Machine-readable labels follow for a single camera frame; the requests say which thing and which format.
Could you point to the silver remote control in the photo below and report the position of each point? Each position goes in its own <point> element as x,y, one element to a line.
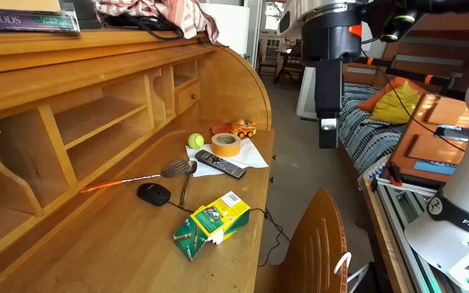
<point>220,163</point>

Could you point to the wooden roll-top desk cabinet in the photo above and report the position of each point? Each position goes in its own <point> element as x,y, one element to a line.
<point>109,250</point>

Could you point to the orange tape roll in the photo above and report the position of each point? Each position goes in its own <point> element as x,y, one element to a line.
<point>225,145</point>

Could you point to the orange toy car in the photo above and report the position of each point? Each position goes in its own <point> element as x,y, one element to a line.
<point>243,129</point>

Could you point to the white paper sheet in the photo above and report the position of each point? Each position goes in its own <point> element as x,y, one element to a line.
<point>251,157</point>

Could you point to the yellow-green tennis ball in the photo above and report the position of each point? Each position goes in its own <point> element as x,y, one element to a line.
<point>196,141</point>

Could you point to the small wooden drawer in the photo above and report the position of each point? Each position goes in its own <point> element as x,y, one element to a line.
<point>187,98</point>

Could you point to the yellow and green box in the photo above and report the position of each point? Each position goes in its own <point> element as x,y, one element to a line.
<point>220,214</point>

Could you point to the black computer mouse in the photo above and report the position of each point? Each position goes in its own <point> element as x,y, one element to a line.
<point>153,194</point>

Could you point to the black column stand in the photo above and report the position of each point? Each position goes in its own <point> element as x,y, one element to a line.
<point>329,66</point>

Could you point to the striped blue bed blanket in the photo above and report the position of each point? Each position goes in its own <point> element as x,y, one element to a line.
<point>362,136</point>

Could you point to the red and white striped cloth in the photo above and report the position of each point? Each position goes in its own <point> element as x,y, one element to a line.
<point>186,14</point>

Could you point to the orange cushion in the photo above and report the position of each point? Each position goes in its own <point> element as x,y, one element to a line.
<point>373,100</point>

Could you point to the yellow cushion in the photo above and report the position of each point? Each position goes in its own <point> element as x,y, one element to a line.
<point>398,103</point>

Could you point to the orange storage bin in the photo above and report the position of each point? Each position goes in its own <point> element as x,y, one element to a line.
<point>424,149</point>

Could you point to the black tripod with orange clamps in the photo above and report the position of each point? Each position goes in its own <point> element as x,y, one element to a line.
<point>407,69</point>

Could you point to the dark book with title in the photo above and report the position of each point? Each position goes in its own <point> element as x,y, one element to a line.
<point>23,22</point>

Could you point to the tan flat book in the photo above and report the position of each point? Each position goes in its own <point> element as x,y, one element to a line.
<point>12,4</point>

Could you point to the aluminium frame robot table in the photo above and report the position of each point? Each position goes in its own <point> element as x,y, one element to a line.
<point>398,228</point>

